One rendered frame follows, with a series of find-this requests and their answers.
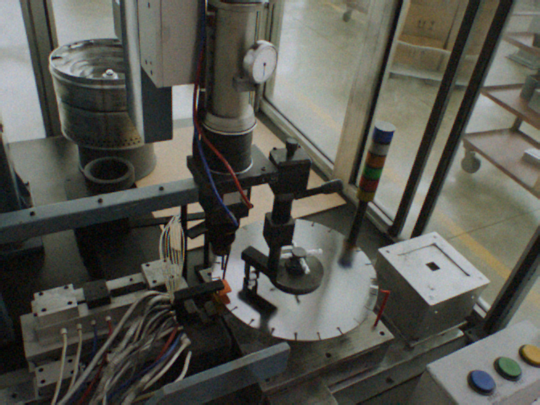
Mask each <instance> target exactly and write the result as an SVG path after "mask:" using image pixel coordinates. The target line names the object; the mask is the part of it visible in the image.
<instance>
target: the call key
mask: <svg viewBox="0 0 540 405"><path fill-rule="evenodd" d="M522 353H523V355H524V357H525V358H526V359H527V360H528V361H529V362H532V363H533V364H536V365H540V349H539V348H538V347H537V346H532V345H527V346H525V347H524V348H523V350H522Z"/></svg>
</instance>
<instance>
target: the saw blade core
mask: <svg viewBox="0 0 540 405"><path fill-rule="evenodd" d="M295 223H296V226H295V231H294V235H293V239H294V241H295V244H296V246H297V247H300V248H304V249H305V250H306V251H312V250H318V249H321V251H322V253H321V254H319V255H314V256H316V257H317V258H318V259H319V260H320V262H321V264H322V266H323V271H324V274H323V277H322V281H321V283H320V284H319V285H318V286H317V287H316V288H314V289H312V290H309V291H306V292H293V291H288V290H286V289H284V288H281V287H280V286H277V285H276V284H275V283H273V282H272V280H271V279H269V278H268V277H266V276H265V275H264V274H262V273H260V278H259V279H257V278H255V279H253V280H246V278H245V275H244V273H243V271H244V263H245V261H243V260H241V253H242V251H243V250H244V249H246V248H248V247H249V246H252V247H254V248H256V249H257V250H259V251H260V252H262V253H264V254H265V255H266V256H268V252H269V248H268V246H267V244H266V241H265V239H264V237H263V229H264V220H260V221H259V223H258V221H257V222H254V223H249V224H247V225H245V226H242V227H240V228H239V230H238V231H236V239H235V242H234V243H233V244H232V245H231V252H230V255H229V258H228V262H227V270H226V274H225V279H226V281H227V283H228V284H229V285H230V286H231V288H232V292H229V293H225V294H223V295H219V299H220V300H221V301H222V303H223V304H224V306H225V307H226V308H227V309H229V310H230V311H231V312H232V313H233V314H234V315H235V316H236V317H238V318H239V319H240V320H241V321H242V322H244V323H245V324H247V325H248V324H249V322H250V321H251V319H254V321H252V322H251V323H250V324H249V327H251V328H253V329H256V330H258V331H260V332H261V333H265V334H267V335H270V334H271V332H272V329H274V330H273V332H272V336H273V337H275V338H282V339H286V340H291V341H295V335H294V334H295V333H296V334H297V341H299V342H315V341H319V337H320V339H321V341H322V340H327V339H330V338H336V337H339V336H341V333H342V335H343V334H346V333H349V332H350V331H351V330H352V329H354V328H355V327H357V326H359V325H361V324H362V323H363V322H364V321H365V320H366V319H367V318H368V316H369V315H370V313H371V311H372V310H373V308H374V305H375V302H376V299H377V296H376V295H378V289H377V288H371V285H374V286H378V281H376V280H377V277H376V274H375V271H374V268H373V266H372V264H371V262H370V261H369V259H368V258H367V256H366V255H365V253H364V252H363V251H362V250H361V249H360V248H359V247H358V246H357V245H356V243H355V242H353V241H352V240H351V239H347V237H345V236H344V235H343V234H341V233H339V232H337V231H335V230H334V229H333V230H332V231H331V232H329V231H330V230H331V228H329V227H326V226H323V225H321V224H318V223H314V225H313V222H310V221H306V220H300V219H295ZM260 224H261V226H260ZM312 225H313V227H312ZM245 230H246V231H245ZM343 240H346V241H343ZM360 251H361V252H360ZM357 252H359V253H357ZM221 261H222V256H216V255H214V258H213V261H212V267H211V275H212V280H217V279H215V278H220V279H221V280H222V277H223V271H221ZM218 263H220V264H218ZM365 264H369V265H365ZM370 279H372V280H370ZM370 293H372V294H370ZM373 294H374V295H373ZM235 307H237V309H234V308H235ZM364 307H366V309H364ZM233 309H234V310H233ZM368 309H369V310H368ZM232 310H233V311H232ZM353 319H354V320H355V321H353ZM356 321H357V322H356ZM358 323H359V324H358ZM337 328H339V329H340V332H341V333H340V332H339V331H338V330H337ZM317 333H319V337H318V336H317Z"/></svg>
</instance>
